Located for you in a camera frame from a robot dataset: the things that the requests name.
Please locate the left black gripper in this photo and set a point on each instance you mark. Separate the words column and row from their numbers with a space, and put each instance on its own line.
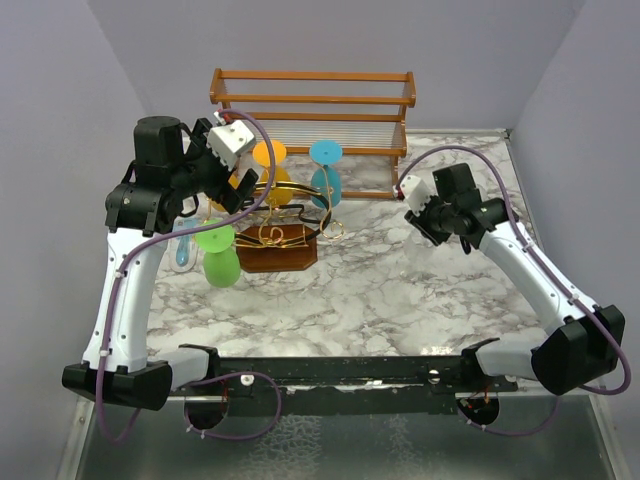
column 222, row 193

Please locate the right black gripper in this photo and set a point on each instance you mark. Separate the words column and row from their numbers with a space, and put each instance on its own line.
column 420, row 222

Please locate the gold wire wine glass rack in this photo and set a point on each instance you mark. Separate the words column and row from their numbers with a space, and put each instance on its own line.
column 285, row 240

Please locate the blue plastic wine glass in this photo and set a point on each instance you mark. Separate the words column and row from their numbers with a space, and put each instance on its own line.
column 326, row 154

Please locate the green plastic wine glass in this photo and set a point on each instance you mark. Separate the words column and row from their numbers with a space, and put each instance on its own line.
column 220, row 263

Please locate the clear glass cup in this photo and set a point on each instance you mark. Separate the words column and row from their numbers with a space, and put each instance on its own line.
column 418, row 250

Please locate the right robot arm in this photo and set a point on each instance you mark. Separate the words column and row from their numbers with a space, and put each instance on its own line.
column 580, row 335

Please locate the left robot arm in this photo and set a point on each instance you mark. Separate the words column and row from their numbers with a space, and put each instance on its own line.
column 172, row 163

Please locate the wooden shelf rack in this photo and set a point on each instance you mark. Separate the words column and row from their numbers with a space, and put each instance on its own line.
column 365, row 113

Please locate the blue packaged item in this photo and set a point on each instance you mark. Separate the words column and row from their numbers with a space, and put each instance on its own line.
column 183, row 250

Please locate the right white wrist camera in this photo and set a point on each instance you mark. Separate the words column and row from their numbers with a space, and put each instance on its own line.
column 414, row 192

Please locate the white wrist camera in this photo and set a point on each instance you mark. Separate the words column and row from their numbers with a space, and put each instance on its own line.
column 229, row 142
column 414, row 192

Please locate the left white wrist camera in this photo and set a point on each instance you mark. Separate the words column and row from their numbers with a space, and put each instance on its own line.
column 229, row 142

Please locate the black base frame bar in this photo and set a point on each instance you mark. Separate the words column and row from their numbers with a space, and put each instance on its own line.
column 326, row 386

